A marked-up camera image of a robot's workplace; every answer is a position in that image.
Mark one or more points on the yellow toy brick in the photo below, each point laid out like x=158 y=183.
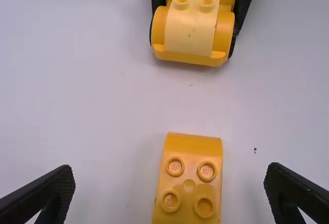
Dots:
x=190 y=157

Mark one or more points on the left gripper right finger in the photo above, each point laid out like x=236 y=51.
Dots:
x=282 y=183

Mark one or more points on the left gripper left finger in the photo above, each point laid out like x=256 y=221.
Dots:
x=51 y=183

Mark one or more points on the yellow toy car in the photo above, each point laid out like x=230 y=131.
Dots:
x=190 y=34

